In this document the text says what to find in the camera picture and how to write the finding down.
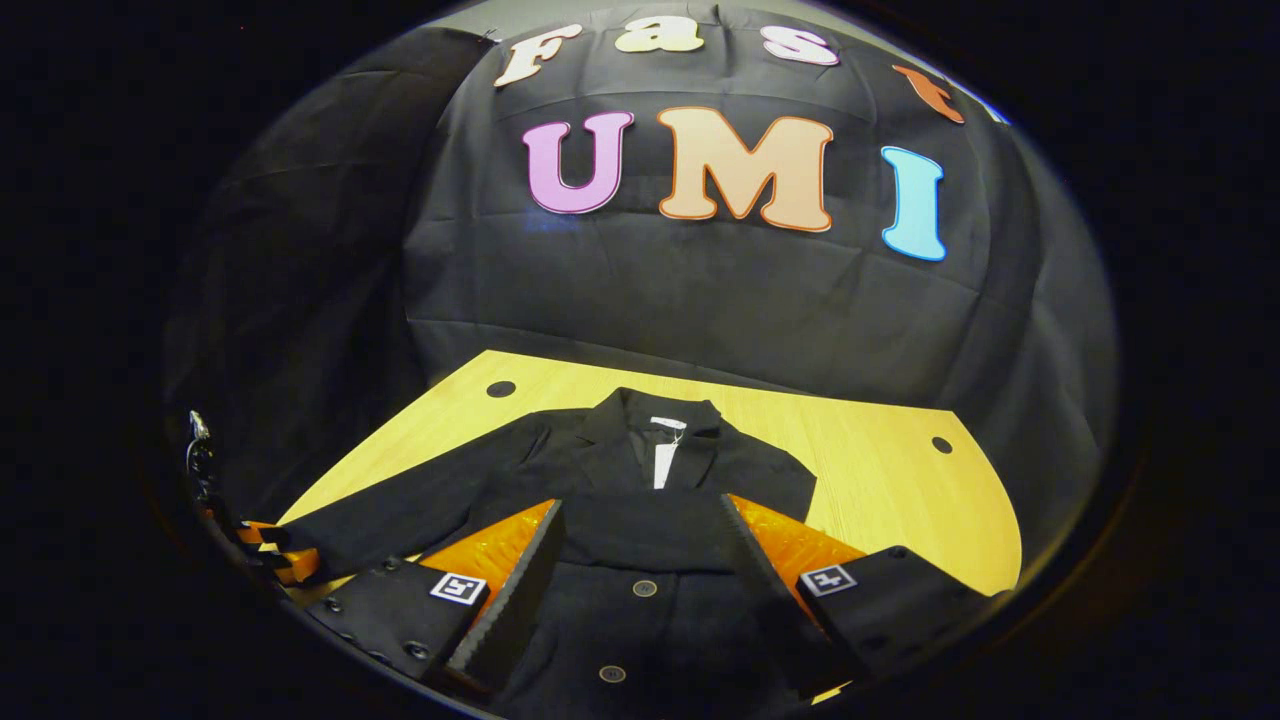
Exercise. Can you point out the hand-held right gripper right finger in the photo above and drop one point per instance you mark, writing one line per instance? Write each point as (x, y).
(760, 570)

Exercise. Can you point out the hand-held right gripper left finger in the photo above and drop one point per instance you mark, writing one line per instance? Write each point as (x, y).
(520, 610)

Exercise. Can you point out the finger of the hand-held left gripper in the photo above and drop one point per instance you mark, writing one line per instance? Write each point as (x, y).
(262, 534)
(295, 566)

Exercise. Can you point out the black button jacket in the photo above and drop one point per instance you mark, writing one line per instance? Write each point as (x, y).
(600, 460)

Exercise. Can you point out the black backdrop cloth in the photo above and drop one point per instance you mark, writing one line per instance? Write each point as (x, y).
(700, 300)

